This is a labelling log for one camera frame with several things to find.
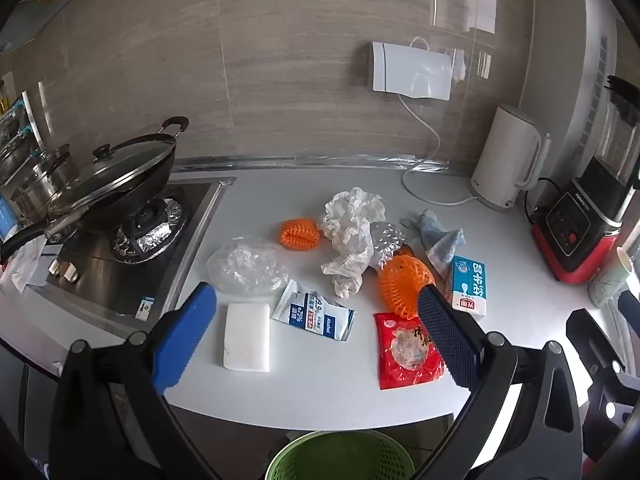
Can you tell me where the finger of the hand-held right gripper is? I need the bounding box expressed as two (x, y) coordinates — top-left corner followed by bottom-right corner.
(566, 308), (626, 376)
(618, 290), (640, 327)

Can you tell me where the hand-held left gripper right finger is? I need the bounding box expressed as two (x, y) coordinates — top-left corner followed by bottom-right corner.
(416, 284), (588, 480)

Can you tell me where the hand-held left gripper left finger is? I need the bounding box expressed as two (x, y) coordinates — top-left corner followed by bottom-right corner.
(50, 281), (221, 480)

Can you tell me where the blue and white milk carton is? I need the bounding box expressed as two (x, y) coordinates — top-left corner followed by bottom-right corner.
(448, 256), (488, 320)

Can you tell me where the orange plastic mesh ball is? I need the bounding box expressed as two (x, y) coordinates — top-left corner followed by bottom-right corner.
(378, 255), (436, 320)

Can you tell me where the blue grey cloth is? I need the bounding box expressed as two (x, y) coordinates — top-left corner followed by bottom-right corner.
(400, 210), (467, 277)

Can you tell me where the green plastic mesh basket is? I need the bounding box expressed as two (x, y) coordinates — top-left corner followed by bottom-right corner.
(265, 430), (416, 480)

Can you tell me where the pale paper cup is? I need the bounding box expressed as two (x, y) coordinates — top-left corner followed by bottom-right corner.
(588, 246), (633, 308)

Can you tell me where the red snack packet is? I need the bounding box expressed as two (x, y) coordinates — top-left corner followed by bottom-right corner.
(374, 311), (446, 391)

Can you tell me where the white foam block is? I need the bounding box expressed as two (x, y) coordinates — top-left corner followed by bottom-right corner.
(222, 302), (271, 372)

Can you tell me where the clear plastic bag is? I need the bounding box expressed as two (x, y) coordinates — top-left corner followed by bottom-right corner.
(207, 242), (291, 295)

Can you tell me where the red and black blender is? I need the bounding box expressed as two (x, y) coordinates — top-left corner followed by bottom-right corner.
(531, 75), (640, 285)

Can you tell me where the steel gas stove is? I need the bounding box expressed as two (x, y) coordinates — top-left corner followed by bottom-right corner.
(27, 180), (223, 321)

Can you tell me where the blue and white wipes packet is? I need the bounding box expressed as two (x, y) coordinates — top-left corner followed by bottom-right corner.
(271, 281), (357, 342)

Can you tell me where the crumpled white tissue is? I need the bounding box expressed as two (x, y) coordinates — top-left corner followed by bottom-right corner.
(316, 187), (388, 298)

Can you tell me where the black wok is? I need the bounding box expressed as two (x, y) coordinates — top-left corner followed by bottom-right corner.
(0, 116), (190, 261)

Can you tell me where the orange spiky ball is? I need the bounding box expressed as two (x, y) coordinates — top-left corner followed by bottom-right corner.
(279, 217), (319, 251)

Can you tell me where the white rag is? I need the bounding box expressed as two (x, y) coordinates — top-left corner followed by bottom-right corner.
(0, 237), (48, 293)

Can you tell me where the glass wok lid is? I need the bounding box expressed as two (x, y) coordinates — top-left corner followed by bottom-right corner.
(47, 133), (177, 216)

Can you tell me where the white electric kettle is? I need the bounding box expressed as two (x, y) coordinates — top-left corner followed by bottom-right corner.
(470, 104), (551, 212)

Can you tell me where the stainless steel pot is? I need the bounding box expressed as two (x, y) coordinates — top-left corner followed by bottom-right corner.
(10, 145), (76, 221)

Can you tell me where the foil burner ring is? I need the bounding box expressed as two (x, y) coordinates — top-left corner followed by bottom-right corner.
(110, 197), (188, 263)

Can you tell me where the black blender cable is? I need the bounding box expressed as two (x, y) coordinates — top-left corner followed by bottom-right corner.
(522, 177), (566, 226)

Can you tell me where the white power cable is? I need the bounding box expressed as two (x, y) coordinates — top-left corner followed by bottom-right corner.
(397, 37), (481, 207)

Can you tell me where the white wall socket box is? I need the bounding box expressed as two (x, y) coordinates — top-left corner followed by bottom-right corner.
(369, 41), (453, 101)

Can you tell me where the wall spice rack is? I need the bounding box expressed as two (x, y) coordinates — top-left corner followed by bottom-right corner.
(0, 75), (41, 161)

